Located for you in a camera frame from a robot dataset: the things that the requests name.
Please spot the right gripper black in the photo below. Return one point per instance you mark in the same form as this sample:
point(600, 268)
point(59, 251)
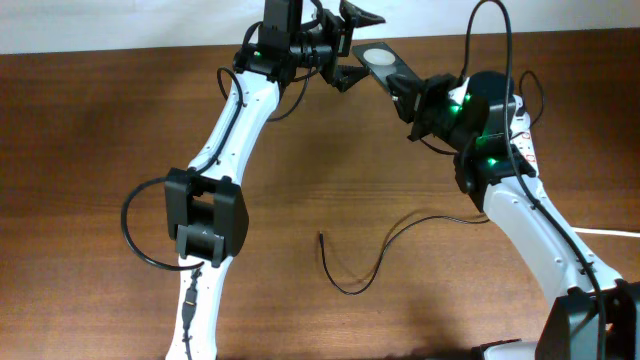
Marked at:
point(410, 96)

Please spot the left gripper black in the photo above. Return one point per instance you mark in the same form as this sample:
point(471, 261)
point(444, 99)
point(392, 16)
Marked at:
point(337, 35)

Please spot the black smartphone with white circles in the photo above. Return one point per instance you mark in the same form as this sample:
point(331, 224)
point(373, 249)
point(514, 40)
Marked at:
point(386, 66)

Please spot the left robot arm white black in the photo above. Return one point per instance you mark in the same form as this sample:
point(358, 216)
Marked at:
point(206, 212)

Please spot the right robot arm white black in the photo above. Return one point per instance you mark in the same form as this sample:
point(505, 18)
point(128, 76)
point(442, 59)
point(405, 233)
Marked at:
point(594, 312)

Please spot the white power strip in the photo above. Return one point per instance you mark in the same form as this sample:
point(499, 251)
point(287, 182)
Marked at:
point(521, 133)

